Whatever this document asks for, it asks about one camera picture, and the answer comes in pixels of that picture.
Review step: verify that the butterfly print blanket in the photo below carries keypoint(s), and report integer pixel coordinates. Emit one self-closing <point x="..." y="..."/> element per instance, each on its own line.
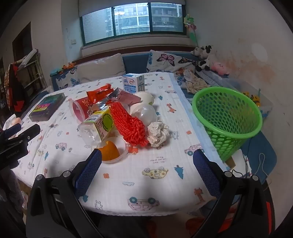
<point x="167" y="61"/>

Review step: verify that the dark wooden door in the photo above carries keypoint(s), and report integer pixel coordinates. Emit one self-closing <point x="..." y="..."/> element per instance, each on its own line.
<point x="21" y="43"/>

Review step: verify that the red and black hanging garment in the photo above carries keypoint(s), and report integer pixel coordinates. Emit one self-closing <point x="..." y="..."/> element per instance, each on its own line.
<point x="16" y="91"/>

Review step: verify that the orange peel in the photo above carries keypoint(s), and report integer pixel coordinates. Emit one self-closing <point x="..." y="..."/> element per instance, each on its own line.
<point x="109" y="151"/>

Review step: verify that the black box with colourful print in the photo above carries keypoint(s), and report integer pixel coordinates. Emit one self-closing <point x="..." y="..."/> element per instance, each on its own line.
<point x="45" y="107"/>

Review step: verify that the brown cardboard piece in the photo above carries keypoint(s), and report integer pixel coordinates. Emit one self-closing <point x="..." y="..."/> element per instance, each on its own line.
<point x="230" y="162"/>

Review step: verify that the clear plastic storage box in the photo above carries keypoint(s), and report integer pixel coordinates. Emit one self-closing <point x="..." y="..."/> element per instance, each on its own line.
<point x="265" y="105"/>

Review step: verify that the clear plastic dome cup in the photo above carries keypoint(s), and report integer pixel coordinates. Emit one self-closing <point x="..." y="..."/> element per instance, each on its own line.
<point x="146" y="114"/>

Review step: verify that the grey plush toy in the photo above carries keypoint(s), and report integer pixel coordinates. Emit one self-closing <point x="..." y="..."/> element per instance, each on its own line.
<point x="196" y="52"/>

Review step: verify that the yellow toy truck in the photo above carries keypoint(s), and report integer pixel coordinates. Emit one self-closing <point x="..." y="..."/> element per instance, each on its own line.
<point x="254" y="98"/>

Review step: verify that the red snack wrapper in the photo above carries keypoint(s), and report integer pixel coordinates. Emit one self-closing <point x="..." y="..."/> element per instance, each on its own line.
<point x="98" y="92"/>

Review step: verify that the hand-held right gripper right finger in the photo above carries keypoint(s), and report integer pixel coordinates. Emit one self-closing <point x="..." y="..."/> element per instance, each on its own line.
<point x="206" y="175"/>

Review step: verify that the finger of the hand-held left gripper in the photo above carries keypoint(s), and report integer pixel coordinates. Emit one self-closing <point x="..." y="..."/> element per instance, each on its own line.
<point x="31" y="132"/>
<point x="12" y="131"/>

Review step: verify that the small orange toy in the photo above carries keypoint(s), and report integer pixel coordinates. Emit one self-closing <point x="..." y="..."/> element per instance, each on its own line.
<point x="68" y="66"/>

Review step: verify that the white printed blanket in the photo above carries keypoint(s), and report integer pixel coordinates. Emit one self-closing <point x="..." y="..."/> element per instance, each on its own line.
<point x="137" y="183"/>

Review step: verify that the green framed window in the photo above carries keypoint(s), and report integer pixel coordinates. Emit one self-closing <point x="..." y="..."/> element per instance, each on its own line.
<point x="132" y="18"/>

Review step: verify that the blue sofa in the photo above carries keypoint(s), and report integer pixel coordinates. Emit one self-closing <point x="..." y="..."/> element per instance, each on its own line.
<point x="135" y="63"/>

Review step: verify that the colourful pinwheel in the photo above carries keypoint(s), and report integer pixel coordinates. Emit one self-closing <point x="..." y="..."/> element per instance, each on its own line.
<point x="190" y="22"/>

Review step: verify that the green plastic mesh basket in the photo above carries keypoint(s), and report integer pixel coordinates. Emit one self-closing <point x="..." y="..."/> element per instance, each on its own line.
<point x="229" y="119"/>

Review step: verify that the red foam mesh net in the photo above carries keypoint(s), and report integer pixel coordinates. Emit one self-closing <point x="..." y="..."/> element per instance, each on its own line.
<point x="128" y="123"/>

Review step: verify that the white paper cup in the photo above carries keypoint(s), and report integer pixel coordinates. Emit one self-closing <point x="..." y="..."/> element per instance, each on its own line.
<point x="143" y="97"/>

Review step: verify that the beige floral garment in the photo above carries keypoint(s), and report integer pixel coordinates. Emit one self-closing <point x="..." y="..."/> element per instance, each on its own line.
<point x="196" y="83"/>

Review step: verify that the white pillow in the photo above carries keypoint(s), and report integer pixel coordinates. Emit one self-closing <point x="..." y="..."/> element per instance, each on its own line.
<point x="100" y="67"/>

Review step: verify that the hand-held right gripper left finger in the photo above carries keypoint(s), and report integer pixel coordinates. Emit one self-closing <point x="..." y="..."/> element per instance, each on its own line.
<point x="89" y="175"/>

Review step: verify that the white paper ball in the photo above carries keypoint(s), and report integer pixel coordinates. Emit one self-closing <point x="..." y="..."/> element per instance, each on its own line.
<point x="158" y="135"/>

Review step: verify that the cow plush toy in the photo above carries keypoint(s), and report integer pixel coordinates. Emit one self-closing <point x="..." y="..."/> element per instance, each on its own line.
<point x="206" y="61"/>

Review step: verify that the pink foil wrapper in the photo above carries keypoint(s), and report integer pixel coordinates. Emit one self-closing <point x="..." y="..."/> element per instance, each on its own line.
<point x="128" y="98"/>

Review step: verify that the butterfly print cloth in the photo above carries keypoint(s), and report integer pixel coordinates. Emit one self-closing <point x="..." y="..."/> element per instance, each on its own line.
<point x="66" y="80"/>

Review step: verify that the pink plush toy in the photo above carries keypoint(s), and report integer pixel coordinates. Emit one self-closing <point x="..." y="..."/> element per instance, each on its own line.
<point x="219" y="67"/>

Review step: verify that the grey patterned cushion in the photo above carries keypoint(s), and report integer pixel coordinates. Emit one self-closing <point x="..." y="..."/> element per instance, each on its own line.
<point x="210" y="77"/>

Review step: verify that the clear bottle with yellow label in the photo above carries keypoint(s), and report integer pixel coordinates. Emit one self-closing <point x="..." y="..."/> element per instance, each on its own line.
<point x="98" y="125"/>

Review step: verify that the silver foil wrapper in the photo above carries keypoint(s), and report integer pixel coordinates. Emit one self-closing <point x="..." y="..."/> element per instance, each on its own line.
<point x="103" y="104"/>

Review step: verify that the blue padded mat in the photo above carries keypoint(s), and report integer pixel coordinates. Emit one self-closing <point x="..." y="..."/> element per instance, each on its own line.
<point x="261" y="141"/>

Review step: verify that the orange snack packet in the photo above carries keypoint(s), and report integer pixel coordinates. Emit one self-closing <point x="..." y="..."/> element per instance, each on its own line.
<point x="79" y="107"/>

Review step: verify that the blue and white milk carton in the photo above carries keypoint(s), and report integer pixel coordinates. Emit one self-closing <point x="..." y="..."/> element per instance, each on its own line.
<point x="132" y="83"/>

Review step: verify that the metal clothes rack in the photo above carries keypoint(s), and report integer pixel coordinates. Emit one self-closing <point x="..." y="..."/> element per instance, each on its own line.
<point x="34" y="68"/>

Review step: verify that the clear round plastic container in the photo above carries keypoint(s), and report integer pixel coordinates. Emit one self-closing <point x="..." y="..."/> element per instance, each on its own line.
<point x="124" y="148"/>

